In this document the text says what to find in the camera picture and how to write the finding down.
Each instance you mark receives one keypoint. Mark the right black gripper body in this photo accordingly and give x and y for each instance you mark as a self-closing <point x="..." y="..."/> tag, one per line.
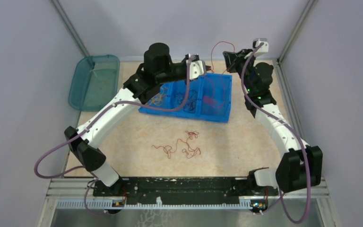
<point x="238" y="65"/>

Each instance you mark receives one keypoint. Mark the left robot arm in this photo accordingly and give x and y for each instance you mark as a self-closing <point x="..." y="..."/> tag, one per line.
<point x="156" y="69"/>

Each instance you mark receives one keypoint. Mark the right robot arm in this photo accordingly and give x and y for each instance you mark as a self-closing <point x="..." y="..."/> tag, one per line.
<point x="301" y="164"/>

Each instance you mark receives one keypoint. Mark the teal translucent plastic tray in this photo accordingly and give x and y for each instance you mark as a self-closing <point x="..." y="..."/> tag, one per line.
<point x="95" y="83"/>

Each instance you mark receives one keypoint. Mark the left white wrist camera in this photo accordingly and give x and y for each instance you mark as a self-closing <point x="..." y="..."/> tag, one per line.
<point x="193" y="66"/>

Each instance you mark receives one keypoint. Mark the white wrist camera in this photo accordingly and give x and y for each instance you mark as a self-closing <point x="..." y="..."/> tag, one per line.
<point x="260" y="46"/>
<point x="193" y="66"/>

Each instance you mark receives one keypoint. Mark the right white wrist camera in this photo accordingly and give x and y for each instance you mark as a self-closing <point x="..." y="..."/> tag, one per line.
<point x="260" y="46"/>

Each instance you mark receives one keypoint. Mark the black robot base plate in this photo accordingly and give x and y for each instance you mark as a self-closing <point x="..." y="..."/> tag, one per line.
<point x="187" y="192"/>

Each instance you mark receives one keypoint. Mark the aluminium frame rail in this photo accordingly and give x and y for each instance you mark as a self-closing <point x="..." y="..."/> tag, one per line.
<point x="77" y="193"/>

